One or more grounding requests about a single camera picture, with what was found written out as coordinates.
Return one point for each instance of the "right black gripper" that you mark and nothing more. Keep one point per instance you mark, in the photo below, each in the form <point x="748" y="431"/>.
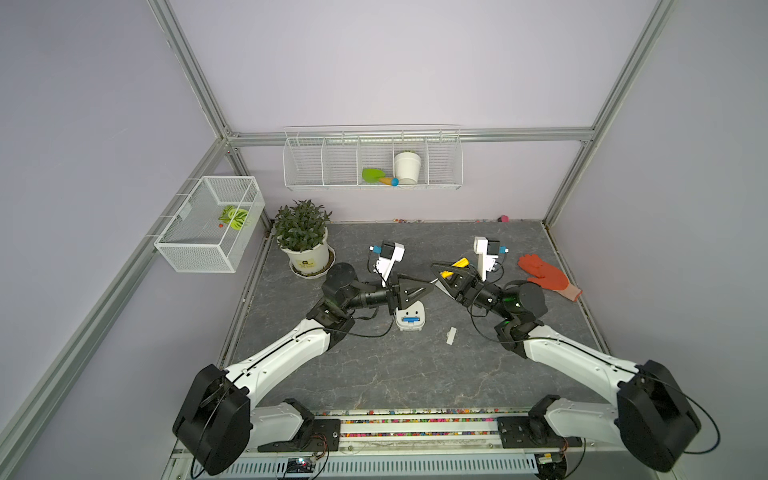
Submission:
<point x="470" y="290"/>

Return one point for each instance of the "flower seed packet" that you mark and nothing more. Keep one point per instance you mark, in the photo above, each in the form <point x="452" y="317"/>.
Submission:
<point x="447" y="286"/>

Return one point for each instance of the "potted green plant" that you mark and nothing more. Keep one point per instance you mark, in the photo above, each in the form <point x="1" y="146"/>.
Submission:
<point x="301" y="230"/>

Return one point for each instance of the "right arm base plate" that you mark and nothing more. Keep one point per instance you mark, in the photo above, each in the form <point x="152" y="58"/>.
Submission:
<point x="523" y="432"/>

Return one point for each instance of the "white square alarm clock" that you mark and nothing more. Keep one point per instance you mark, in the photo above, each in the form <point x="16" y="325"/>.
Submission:
<point x="416" y="309"/>

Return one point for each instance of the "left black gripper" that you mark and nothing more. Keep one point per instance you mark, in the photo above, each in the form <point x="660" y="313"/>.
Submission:
<point x="395" y="294"/>

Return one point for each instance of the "white empty pot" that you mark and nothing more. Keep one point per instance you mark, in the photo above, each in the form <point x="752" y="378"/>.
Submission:
<point x="407" y="168"/>

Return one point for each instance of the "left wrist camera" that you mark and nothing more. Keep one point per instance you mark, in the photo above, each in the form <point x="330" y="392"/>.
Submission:
<point x="388" y="254"/>

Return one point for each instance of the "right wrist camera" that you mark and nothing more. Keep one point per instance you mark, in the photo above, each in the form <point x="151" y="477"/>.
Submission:
<point x="488" y="252"/>

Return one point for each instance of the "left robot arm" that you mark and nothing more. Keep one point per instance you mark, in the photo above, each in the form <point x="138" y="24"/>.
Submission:
<point x="221" y="415"/>

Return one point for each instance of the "white wire wall shelf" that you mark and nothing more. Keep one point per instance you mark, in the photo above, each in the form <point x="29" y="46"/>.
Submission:
<point x="334" y="157"/>

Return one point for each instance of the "green toy in basket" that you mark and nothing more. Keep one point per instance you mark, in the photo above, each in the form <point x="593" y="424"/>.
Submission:
<point x="233" y="217"/>

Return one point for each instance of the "green toy shovel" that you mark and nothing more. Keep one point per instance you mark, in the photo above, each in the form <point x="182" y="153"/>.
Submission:
<point x="378" y="176"/>

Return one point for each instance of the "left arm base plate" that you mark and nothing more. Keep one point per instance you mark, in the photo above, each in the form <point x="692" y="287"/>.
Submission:
<point x="316" y="435"/>

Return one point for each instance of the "white battery cover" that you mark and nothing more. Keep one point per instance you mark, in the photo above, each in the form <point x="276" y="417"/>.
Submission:
<point x="451" y="335"/>

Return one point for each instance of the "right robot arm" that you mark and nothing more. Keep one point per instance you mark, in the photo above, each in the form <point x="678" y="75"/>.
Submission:
<point x="643" y="409"/>

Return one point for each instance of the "white wire basket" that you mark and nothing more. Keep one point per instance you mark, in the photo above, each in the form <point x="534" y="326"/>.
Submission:
<point x="193" y="242"/>

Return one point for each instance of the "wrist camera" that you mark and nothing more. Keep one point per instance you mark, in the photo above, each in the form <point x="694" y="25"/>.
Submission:
<point x="488" y="252"/>
<point x="388" y="254"/>

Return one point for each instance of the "yellow handled screwdriver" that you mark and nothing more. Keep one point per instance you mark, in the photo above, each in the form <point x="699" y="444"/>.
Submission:
<point x="461" y="263"/>

